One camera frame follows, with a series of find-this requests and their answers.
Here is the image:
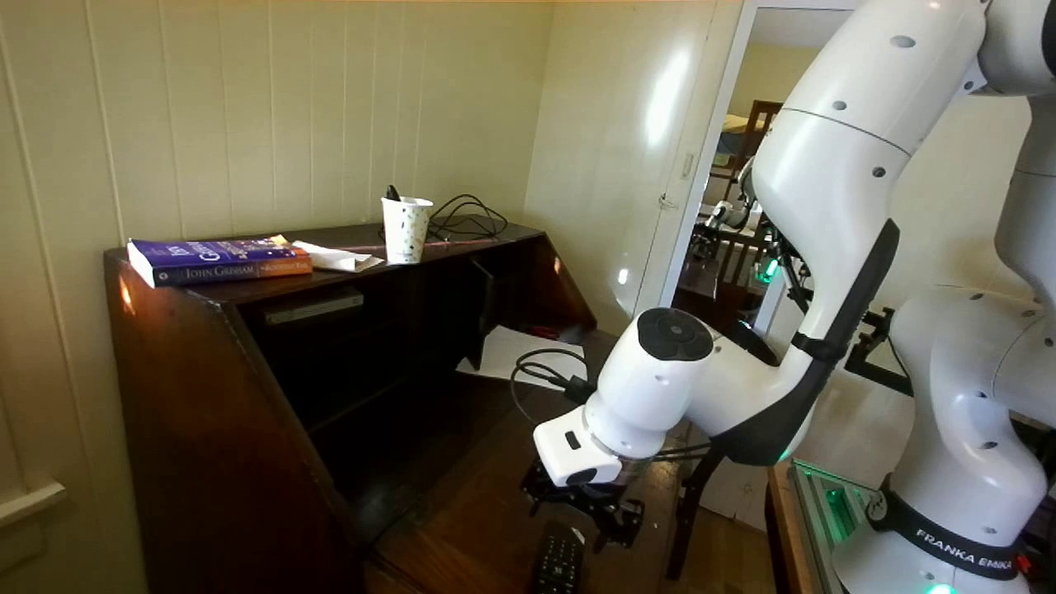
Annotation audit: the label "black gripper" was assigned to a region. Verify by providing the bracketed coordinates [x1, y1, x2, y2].
[519, 460, 649, 554]

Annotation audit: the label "white paper sheet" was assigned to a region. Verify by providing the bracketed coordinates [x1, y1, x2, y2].
[457, 323, 591, 390]

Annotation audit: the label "light wooden robot table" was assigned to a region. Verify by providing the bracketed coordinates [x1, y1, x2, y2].
[765, 460, 840, 594]

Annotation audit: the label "dark chair beyond doorway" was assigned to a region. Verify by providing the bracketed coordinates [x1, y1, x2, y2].
[677, 95, 787, 326]

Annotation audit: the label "white paper cup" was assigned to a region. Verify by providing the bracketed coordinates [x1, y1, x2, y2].
[380, 192, 436, 268]

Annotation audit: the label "white folded papers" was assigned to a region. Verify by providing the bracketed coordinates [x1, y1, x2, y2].
[291, 238, 387, 276]

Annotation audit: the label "dark wooden secretary desk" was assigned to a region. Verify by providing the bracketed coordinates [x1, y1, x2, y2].
[98, 220, 705, 594]

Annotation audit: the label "blue hardcover book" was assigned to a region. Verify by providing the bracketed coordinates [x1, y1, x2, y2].
[126, 231, 318, 289]

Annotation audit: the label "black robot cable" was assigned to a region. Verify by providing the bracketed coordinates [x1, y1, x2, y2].
[507, 346, 603, 422]

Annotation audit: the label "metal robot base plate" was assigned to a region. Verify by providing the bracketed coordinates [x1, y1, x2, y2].
[789, 460, 886, 554]

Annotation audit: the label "black tangled cable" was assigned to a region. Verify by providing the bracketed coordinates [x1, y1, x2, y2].
[425, 192, 513, 241]

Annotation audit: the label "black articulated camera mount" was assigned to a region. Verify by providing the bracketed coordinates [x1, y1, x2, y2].
[841, 307, 919, 401]

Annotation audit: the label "white door frame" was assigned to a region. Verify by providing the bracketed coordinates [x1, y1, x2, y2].
[657, 0, 873, 333]

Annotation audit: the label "white wall trim ledge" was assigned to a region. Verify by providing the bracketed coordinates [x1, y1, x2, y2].
[0, 478, 71, 536]

